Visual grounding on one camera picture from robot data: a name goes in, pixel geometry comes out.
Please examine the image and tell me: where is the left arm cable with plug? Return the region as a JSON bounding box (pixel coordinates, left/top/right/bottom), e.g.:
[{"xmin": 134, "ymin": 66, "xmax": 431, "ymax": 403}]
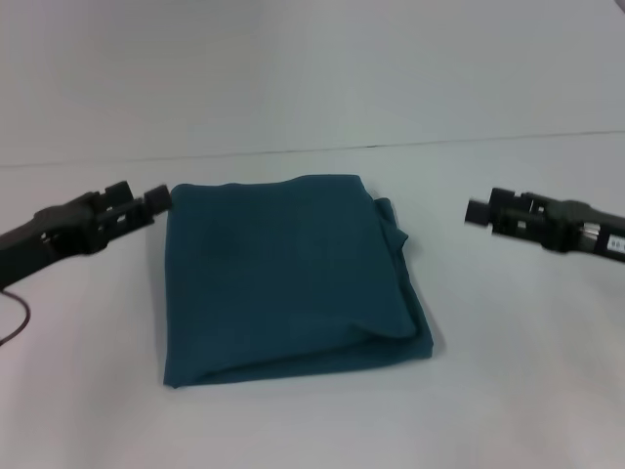
[{"xmin": 0, "ymin": 288, "xmax": 31, "ymax": 347}]

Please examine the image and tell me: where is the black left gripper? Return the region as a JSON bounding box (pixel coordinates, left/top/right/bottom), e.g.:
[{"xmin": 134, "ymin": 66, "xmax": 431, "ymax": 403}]
[{"xmin": 0, "ymin": 180, "xmax": 173, "ymax": 289}]

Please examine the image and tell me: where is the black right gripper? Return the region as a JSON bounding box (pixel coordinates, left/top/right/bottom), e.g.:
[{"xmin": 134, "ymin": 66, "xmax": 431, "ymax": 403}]
[{"xmin": 464, "ymin": 187, "xmax": 625, "ymax": 265}]

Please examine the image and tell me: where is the teal blue shirt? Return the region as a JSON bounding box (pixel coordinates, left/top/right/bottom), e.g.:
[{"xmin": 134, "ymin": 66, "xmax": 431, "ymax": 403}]
[{"xmin": 160, "ymin": 173, "xmax": 436, "ymax": 390}]

